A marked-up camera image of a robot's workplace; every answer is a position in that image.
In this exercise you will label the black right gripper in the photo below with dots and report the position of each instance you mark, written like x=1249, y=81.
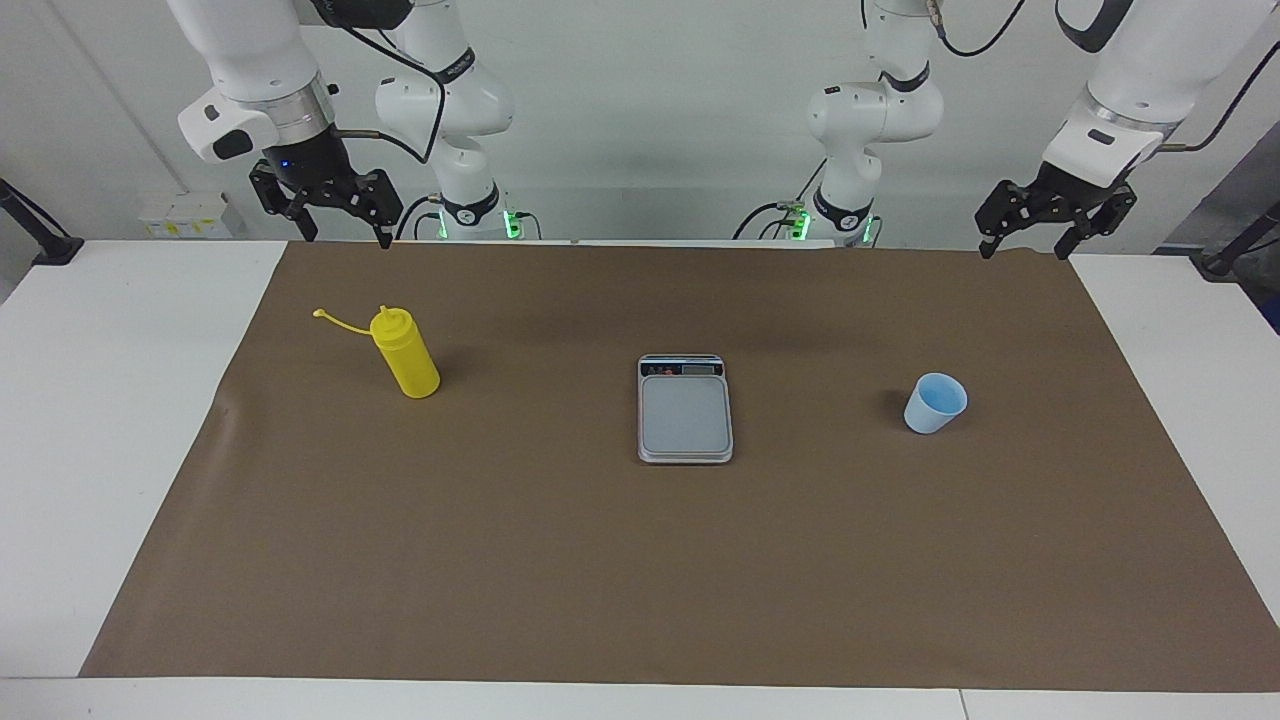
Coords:
x=310, y=165

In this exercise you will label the silver digital kitchen scale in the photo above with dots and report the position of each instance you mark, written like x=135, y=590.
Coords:
x=685, y=420

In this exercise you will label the yellow squeeze bottle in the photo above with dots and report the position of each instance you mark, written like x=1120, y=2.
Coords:
x=405, y=360

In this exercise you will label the brown table mat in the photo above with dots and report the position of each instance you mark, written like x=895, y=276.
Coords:
x=600, y=560

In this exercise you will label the white wall socket box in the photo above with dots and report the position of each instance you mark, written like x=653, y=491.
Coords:
x=185, y=215

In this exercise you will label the light blue plastic cup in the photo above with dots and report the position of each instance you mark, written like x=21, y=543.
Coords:
x=930, y=412

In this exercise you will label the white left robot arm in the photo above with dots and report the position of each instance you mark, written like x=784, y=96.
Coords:
x=1150, y=60

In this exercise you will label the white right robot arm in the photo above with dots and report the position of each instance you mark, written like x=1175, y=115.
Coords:
x=250, y=50

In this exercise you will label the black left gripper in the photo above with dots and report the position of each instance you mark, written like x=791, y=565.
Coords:
x=1075, y=192

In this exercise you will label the black clamp stand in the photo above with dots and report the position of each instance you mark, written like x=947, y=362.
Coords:
x=1222, y=262
x=55, y=248

